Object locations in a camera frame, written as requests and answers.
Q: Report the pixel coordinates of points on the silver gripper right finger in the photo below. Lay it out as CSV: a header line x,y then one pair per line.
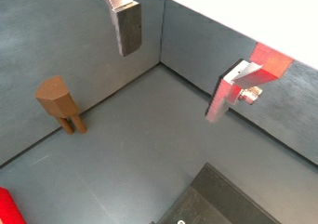
x,y
229,92

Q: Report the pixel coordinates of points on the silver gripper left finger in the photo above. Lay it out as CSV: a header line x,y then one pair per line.
x,y
126,14

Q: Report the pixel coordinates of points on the red foam shape board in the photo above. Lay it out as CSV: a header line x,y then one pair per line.
x,y
10,212

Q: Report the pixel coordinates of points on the brown three prong peg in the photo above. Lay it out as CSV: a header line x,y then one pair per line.
x,y
54,96

